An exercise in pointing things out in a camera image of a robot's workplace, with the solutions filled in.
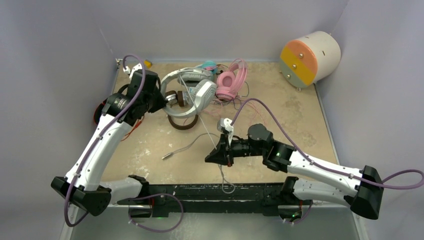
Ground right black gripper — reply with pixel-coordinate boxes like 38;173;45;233
205;134;265;169

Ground brown silver headphones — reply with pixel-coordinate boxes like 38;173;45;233
165;90;199;131

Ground white grey headphones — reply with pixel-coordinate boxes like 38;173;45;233
160;67;237;195

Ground pink headphones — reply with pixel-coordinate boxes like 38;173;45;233
215;58;248;101

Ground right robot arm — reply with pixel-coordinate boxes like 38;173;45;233
205;124;384;220

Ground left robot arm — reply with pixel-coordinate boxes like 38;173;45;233
50;70;166;216

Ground red black headphones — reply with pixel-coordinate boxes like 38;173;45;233
93;83;145;142

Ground teal cat ear headphones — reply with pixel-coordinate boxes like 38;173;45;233
196;60;218;74

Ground small yellow block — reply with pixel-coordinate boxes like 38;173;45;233
144;60;153;68

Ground round pastel drawer cabinet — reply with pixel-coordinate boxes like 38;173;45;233
279;31;342;89

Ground aluminium frame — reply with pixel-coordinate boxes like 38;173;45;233
51;62;380;220

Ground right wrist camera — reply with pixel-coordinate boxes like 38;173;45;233
217;118;234;145

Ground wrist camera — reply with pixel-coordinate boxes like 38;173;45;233
122;63;146;80
217;118;234;145

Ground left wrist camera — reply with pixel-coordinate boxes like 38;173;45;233
122;63;146;80

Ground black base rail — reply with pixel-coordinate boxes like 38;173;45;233
117;177;312;220

